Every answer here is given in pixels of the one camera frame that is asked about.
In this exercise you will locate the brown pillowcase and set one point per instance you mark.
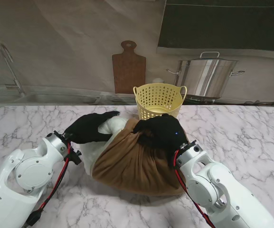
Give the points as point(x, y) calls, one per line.
point(136, 166)

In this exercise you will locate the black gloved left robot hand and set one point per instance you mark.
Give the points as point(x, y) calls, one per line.
point(87, 129)

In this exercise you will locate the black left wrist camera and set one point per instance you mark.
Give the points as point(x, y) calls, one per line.
point(76, 158)

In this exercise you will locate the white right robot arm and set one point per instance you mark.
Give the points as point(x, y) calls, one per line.
point(217, 190)

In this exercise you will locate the yellow perforated laundry basket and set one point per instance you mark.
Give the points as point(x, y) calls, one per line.
point(170, 95)

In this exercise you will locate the black stove grate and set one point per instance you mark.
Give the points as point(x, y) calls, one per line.
point(198, 99)

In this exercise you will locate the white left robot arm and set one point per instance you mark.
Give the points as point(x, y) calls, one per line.
point(22, 180)

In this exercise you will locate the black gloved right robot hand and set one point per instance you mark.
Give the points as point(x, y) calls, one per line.
point(165, 135)

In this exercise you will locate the white pillow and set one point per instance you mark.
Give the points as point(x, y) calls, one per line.
point(110, 126)

